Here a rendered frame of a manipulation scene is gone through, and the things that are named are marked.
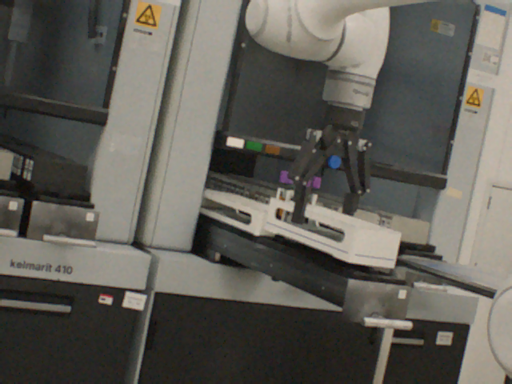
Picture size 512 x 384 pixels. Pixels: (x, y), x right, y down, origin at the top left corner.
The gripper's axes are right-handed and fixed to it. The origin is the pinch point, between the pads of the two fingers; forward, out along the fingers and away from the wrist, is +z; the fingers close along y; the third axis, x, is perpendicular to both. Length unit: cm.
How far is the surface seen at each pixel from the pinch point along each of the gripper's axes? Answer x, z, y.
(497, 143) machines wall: 143, -24, 170
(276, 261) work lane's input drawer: 1.9, 9.8, -6.8
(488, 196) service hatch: 142, -4, 170
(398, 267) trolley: 6.0, 8.7, 24.8
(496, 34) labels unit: 33, -46, 61
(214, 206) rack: 43.1, 5.6, 0.9
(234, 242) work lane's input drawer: 18.3, 9.7, -6.7
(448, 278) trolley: -8.3, 7.7, 25.7
